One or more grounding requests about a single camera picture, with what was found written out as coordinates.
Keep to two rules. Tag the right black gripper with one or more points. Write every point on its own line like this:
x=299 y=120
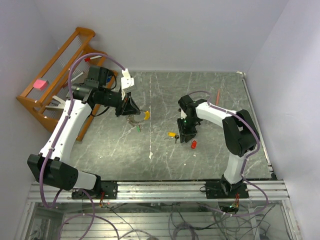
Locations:
x=185 y=133

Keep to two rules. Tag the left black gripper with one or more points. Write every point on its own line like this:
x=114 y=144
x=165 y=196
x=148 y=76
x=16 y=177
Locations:
x=127 y=106

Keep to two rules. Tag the large keyring yellow handle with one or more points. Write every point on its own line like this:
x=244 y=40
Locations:
x=137 y=119

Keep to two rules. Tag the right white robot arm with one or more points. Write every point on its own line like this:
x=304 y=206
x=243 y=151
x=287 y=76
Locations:
x=240 y=135

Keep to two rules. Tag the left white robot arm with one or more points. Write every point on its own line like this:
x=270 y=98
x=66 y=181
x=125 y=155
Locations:
x=51 y=165

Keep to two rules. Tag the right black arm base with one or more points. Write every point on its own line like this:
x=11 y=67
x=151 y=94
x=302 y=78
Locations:
x=217 y=189

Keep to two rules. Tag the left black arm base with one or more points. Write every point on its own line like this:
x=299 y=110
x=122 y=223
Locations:
x=105 y=190

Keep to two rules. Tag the red tag key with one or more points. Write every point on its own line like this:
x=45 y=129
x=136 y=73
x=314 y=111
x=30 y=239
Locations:
x=193 y=144

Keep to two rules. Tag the yellow tag key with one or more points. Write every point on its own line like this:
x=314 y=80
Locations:
x=175 y=136

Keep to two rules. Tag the blue stapler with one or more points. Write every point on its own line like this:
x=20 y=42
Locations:
x=108 y=79

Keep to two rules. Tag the red pencil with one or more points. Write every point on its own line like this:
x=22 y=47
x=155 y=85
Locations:
x=217 y=97

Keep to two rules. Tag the brown capped white marker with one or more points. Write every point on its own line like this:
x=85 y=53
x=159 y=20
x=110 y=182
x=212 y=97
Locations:
x=73 y=79

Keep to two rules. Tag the red capped white marker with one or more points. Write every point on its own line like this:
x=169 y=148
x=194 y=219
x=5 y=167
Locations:
x=87 y=59

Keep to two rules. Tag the wooden tiered rack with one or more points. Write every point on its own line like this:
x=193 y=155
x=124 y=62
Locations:
x=56 y=73

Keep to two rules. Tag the pink eraser block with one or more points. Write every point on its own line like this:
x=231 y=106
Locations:
x=40 y=84

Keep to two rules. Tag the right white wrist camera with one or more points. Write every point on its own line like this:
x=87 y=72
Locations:
x=182 y=114

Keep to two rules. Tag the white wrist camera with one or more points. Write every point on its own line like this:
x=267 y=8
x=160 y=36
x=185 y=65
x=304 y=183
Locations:
x=182 y=114
x=127 y=83

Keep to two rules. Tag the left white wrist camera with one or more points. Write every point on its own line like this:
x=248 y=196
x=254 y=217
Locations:
x=127 y=83

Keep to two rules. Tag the aluminium frame rail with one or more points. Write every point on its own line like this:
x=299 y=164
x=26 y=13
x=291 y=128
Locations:
x=191 y=191

